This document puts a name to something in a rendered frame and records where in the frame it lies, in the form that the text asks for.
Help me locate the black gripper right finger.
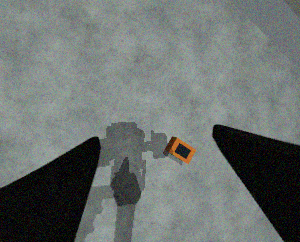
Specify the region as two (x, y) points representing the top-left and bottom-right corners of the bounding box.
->
(212, 124), (300, 242)

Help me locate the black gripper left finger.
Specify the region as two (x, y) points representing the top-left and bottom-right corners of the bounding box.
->
(0, 136), (101, 242)

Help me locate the orange block with black square mark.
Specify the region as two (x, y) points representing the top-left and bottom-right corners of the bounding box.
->
(165, 136), (196, 164)

